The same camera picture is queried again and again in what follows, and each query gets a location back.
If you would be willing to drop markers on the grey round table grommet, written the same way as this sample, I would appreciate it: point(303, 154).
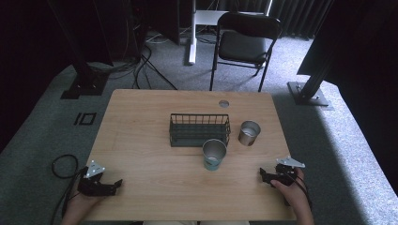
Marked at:
point(223, 103)

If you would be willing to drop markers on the person's right hand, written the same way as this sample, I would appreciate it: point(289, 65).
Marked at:
point(294, 193)

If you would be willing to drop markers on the plain metal cup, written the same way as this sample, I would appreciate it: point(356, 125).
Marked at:
point(249, 134)

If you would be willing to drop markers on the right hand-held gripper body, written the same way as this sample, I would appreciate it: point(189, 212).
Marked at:
point(286, 175)

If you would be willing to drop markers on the dark curtain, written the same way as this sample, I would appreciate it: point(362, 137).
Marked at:
point(300, 15)

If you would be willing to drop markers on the black folding chair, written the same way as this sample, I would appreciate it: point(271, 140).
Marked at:
point(242, 47)

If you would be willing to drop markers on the black stand with metal base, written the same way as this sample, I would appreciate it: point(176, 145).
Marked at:
point(308, 95)

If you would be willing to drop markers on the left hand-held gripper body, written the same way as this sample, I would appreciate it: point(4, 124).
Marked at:
point(92, 186)

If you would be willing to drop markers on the teal labelled metal cup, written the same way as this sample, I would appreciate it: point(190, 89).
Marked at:
point(214, 156)

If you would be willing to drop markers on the black stand with square base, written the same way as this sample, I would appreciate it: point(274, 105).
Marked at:
point(86, 82)

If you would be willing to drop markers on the person's left hand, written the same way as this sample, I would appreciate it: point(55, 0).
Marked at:
point(79, 203)

